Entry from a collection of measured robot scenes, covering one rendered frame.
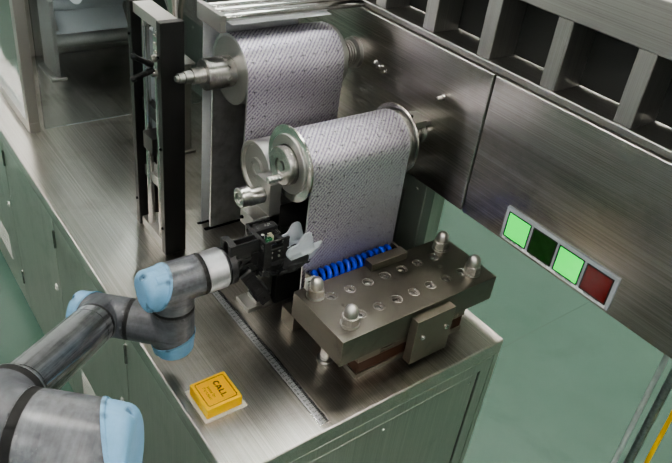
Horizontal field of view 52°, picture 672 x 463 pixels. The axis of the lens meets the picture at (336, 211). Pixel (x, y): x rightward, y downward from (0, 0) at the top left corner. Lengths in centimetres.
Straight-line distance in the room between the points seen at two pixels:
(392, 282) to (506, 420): 133
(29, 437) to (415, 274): 81
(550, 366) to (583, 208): 171
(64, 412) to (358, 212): 71
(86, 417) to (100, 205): 98
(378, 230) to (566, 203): 40
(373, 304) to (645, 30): 66
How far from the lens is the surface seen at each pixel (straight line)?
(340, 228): 137
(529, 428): 265
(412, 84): 149
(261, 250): 125
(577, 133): 123
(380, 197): 140
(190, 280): 119
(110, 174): 194
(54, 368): 108
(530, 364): 288
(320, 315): 129
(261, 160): 140
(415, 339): 136
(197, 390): 130
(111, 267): 161
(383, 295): 136
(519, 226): 135
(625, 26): 117
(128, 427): 89
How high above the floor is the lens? 188
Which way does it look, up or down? 33 degrees down
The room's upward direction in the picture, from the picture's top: 8 degrees clockwise
